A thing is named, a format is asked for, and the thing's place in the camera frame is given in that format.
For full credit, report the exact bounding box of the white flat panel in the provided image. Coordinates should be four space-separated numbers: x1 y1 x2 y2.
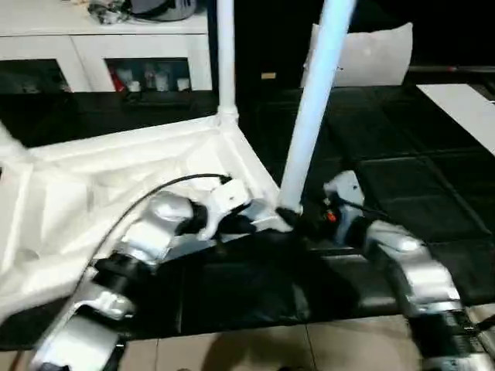
416 83 495 154

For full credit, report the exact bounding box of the white plastic table top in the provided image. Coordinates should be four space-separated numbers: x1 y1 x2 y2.
0 107 302 322

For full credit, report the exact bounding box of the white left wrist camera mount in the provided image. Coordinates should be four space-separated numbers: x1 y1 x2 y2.
199 179 251 239

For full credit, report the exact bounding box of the white glass-door cabinet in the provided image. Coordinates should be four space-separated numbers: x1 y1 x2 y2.
0 7 213 94

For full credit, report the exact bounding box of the white plastic table leg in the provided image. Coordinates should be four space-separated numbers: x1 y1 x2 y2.
276 0 359 216
214 0 239 124
0 119 28 163

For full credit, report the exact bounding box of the grey printed cushion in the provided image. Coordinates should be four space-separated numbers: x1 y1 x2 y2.
301 22 415 88

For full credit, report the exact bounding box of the grey round bag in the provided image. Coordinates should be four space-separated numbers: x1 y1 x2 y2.
129 0 198 21

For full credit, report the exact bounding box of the black floor mat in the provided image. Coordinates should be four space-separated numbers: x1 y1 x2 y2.
0 87 495 351

